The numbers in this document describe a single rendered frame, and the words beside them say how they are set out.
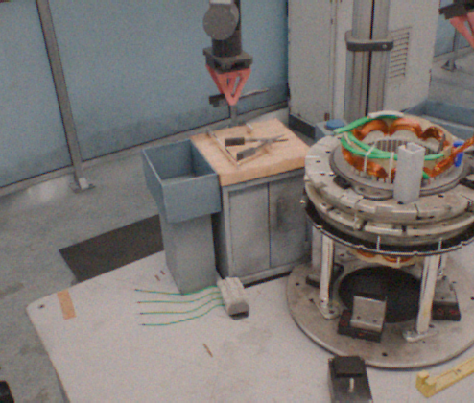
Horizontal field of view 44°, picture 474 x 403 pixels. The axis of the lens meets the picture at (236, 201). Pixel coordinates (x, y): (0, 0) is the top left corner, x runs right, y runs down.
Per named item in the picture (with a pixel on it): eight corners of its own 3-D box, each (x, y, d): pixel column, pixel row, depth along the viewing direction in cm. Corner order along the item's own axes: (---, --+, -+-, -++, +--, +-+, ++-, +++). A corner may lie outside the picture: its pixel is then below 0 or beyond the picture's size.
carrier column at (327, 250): (323, 313, 114) (327, 224, 103) (317, 305, 116) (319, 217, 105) (334, 309, 114) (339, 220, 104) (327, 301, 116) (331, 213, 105)
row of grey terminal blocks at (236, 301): (251, 317, 117) (250, 300, 115) (228, 321, 116) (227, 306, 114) (238, 286, 125) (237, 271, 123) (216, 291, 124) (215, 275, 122)
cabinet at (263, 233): (229, 293, 123) (222, 186, 110) (201, 246, 138) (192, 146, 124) (313, 269, 129) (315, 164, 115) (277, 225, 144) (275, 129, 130)
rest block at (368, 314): (354, 311, 111) (356, 290, 108) (384, 317, 109) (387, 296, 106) (349, 326, 107) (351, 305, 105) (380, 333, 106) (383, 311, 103)
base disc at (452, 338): (365, 400, 97) (365, 397, 96) (252, 272, 127) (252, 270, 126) (530, 318, 111) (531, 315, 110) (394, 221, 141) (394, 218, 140)
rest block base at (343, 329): (343, 316, 113) (343, 308, 112) (385, 324, 110) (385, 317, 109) (337, 334, 109) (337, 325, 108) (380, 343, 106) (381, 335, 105)
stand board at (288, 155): (221, 186, 109) (220, 176, 108) (190, 146, 125) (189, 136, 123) (317, 164, 115) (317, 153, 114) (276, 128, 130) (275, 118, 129)
